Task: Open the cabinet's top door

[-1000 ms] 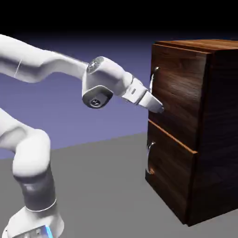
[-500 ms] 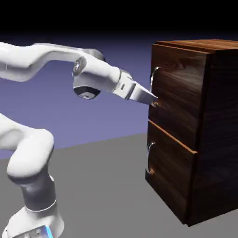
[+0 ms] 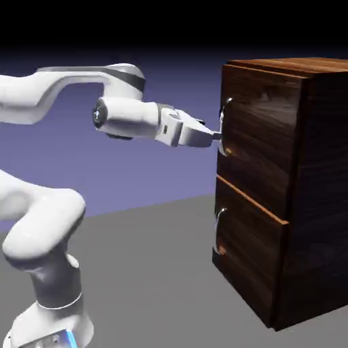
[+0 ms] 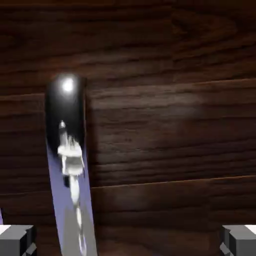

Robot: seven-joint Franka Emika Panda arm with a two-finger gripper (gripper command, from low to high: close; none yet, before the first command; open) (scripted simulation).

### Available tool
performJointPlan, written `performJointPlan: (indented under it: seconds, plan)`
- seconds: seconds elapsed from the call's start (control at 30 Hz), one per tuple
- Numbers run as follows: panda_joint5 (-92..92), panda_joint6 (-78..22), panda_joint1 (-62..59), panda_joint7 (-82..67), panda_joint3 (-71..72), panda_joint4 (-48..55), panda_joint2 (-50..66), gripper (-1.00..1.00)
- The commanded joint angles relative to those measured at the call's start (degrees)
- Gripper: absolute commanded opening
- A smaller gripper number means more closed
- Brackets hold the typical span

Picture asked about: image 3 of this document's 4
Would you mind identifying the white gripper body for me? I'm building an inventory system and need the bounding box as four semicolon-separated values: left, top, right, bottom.
177;109;215;148

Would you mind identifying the curved silver door handle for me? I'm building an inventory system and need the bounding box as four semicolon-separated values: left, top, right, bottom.
213;207;228;256
217;97;234;158

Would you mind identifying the dark wood cabinet door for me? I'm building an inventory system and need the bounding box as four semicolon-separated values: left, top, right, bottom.
211;175;290;328
216;64;310;220

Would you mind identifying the dark wood cabinet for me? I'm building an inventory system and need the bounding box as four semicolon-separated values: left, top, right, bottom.
211;56;348;332

